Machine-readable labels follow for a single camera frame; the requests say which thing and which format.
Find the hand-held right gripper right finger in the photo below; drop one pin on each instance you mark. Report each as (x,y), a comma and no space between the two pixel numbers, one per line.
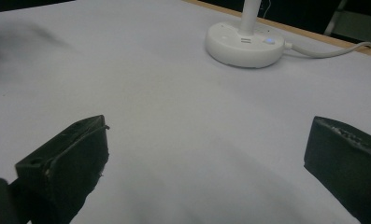
(345,161)

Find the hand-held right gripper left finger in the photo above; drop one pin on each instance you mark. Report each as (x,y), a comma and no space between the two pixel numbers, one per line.
(71,165)

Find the grey metal stand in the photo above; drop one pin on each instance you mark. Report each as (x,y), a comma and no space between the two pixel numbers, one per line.
(351,21)

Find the white lamp base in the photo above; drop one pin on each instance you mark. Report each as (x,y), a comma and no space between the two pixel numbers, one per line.
(244,43)

